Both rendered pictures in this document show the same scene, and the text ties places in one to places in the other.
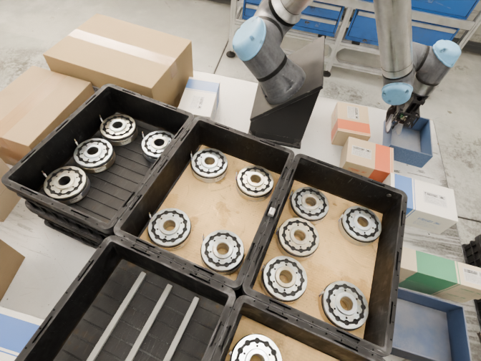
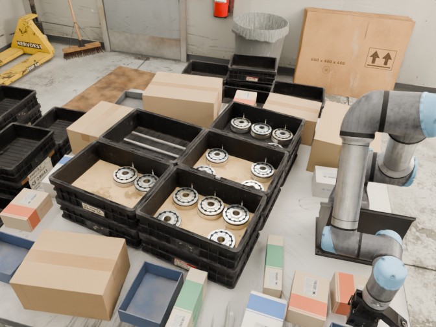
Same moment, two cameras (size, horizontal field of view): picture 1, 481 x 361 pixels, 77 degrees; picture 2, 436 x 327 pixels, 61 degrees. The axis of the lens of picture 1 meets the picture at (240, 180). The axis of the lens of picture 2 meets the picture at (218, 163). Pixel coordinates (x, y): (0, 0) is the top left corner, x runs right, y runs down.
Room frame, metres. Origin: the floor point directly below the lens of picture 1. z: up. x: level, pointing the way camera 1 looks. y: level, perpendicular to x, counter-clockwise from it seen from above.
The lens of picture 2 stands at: (0.48, -1.16, 1.89)
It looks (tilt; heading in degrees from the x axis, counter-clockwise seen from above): 39 degrees down; 97
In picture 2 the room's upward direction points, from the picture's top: 3 degrees clockwise
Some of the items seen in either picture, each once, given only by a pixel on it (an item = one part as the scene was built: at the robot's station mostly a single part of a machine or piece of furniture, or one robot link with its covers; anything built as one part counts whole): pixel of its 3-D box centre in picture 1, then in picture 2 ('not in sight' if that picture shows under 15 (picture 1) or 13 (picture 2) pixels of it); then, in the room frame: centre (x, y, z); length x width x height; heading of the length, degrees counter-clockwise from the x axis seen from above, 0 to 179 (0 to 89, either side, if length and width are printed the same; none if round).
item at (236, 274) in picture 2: not in sight; (202, 233); (0.32, -0.23, 0.76); 0.40 x 0.30 x 0.12; 164
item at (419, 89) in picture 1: (424, 84); (377, 296); (0.87, -0.53, 0.97); 0.08 x 0.08 x 0.05
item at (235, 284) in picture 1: (214, 189); (234, 159); (0.40, 0.06, 0.92); 0.40 x 0.30 x 0.02; 164
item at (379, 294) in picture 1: (326, 246); (202, 215); (0.32, -0.23, 0.87); 0.40 x 0.30 x 0.11; 164
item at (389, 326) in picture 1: (333, 237); (202, 205); (0.32, -0.23, 0.92); 0.40 x 0.30 x 0.02; 164
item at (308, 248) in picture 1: (298, 236); (211, 205); (0.34, -0.16, 0.86); 0.10 x 0.10 x 0.01
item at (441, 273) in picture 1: (437, 272); (186, 305); (0.33, -0.55, 0.79); 0.24 x 0.06 x 0.06; 82
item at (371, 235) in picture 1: (361, 223); (220, 241); (0.40, -0.33, 0.86); 0.10 x 0.10 x 0.01
